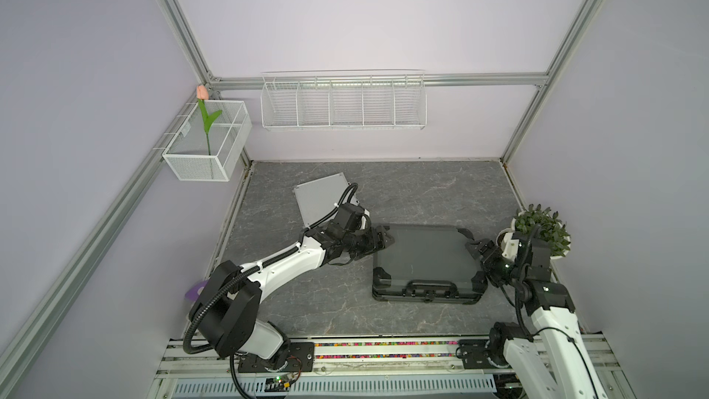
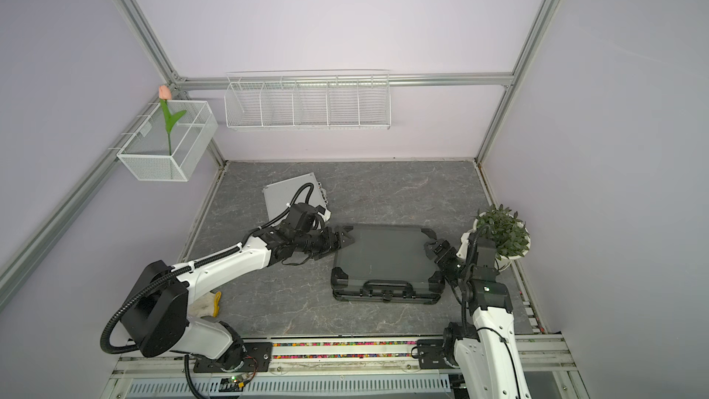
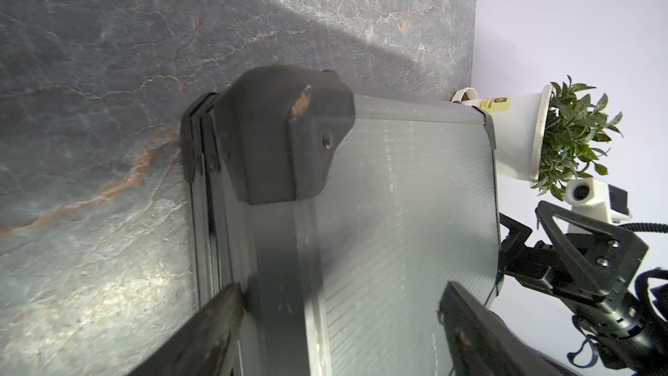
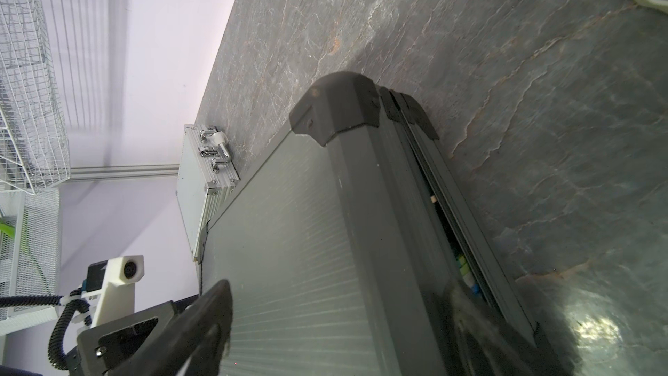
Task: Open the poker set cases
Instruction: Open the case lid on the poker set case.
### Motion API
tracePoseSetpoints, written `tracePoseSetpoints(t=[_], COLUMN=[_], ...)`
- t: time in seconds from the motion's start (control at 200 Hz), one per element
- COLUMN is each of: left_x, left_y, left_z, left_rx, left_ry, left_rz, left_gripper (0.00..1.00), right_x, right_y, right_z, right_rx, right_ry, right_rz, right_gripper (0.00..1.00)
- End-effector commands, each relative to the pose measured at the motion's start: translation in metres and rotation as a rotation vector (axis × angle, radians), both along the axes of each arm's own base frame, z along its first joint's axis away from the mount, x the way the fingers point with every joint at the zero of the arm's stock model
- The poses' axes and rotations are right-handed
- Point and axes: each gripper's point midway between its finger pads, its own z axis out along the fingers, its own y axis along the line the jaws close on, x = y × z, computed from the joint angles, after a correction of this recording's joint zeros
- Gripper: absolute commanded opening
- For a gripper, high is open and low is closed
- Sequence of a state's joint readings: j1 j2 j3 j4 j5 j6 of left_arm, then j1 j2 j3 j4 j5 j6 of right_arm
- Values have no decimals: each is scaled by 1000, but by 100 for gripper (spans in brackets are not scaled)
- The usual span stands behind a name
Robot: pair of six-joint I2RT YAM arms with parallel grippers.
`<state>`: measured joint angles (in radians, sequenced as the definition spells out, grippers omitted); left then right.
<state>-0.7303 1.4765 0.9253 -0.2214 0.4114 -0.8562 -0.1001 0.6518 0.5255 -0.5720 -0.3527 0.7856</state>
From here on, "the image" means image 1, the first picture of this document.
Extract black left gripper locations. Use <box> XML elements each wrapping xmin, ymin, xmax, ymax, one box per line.
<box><xmin>342</xmin><ymin>225</ymin><xmax>394</xmax><ymax>260</ymax></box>

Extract dark grey poker case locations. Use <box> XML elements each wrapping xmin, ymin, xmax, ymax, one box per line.
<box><xmin>372</xmin><ymin>225</ymin><xmax>489</xmax><ymax>305</ymax></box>

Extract silver aluminium poker case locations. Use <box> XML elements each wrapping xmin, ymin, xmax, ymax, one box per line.
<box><xmin>294</xmin><ymin>173</ymin><xmax>349</xmax><ymax>227</ymax></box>

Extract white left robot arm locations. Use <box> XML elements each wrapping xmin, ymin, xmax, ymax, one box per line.
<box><xmin>182</xmin><ymin>183</ymin><xmax>395</xmax><ymax>369</ymax></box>

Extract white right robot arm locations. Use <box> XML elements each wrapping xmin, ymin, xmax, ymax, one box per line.
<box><xmin>467</xmin><ymin>226</ymin><xmax>609</xmax><ymax>398</ymax></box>

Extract white plant pot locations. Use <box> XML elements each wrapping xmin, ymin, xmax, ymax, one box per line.
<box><xmin>497</xmin><ymin>216</ymin><xmax>572</xmax><ymax>262</ymax></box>

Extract green potted plant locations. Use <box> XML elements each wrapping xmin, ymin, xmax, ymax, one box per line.
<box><xmin>513</xmin><ymin>204</ymin><xmax>572</xmax><ymax>259</ymax></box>

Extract pink purple toy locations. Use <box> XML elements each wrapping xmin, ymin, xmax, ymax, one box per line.
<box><xmin>185</xmin><ymin>280</ymin><xmax>208</xmax><ymax>302</ymax></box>

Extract pink artificial tulip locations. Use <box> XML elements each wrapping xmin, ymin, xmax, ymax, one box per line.
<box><xmin>196</xmin><ymin>85</ymin><xmax>223</xmax><ymax>155</ymax></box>

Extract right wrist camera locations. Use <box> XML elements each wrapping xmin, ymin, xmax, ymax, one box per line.
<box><xmin>498</xmin><ymin>228</ymin><xmax>526</xmax><ymax>262</ymax></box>

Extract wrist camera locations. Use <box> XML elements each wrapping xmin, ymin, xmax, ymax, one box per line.
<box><xmin>498</xmin><ymin>228</ymin><xmax>526</xmax><ymax>262</ymax></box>
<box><xmin>333</xmin><ymin>202</ymin><xmax>369</xmax><ymax>231</ymax></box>

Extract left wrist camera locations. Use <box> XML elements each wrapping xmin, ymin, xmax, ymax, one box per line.
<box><xmin>333</xmin><ymin>202</ymin><xmax>369</xmax><ymax>231</ymax></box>

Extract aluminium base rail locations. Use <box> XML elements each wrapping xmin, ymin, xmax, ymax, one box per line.
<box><xmin>146</xmin><ymin>333</ymin><xmax>638</xmax><ymax>399</ymax></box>

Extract white wire wall shelf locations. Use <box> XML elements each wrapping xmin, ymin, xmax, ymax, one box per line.
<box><xmin>260</xmin><ymin>69</ymin><xmax>428</xmax><ymax>130</ymax></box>

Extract white mesh wall basket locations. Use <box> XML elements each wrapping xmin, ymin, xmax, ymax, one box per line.
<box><xmin>162</xmin><ymin>100</ymin><xmax>252</xmax><ymax>182</ymax></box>

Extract aluminium horizontal frame bar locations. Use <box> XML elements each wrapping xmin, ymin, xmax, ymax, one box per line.
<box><xmin>210</xmin><ymin>70</ymin><xmax>550</xmax><ymax>92</ymax></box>

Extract aluminium frame corner post right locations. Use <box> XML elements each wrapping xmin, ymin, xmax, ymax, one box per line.
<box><xmin>500</xmin><ymin>0</ymin><xmax>605</xmax><ymax>169</ymax></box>

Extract aluminium frame corner post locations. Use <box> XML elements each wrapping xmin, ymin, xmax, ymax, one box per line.
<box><xmin>500</xmin><ymin>0</ymin><xmax>605</xmax><ymax>169</ymax></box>
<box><xmin>132</xmin><ymin>0</ymin><xmax>253</xmax><ymax>168</ymax></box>

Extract aluminium frame corner post left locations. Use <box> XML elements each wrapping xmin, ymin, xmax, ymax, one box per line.
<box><xmin>132</xmin><ymin>0</ymin><xmax>253</xmax><ymax>168</ymax></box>

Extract aluminium left side frame bar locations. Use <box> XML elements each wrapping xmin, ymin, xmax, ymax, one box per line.
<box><xmin>1</xmin><ymin>94</ymin><xmax>195</xmax><ymax>392</ymax></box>

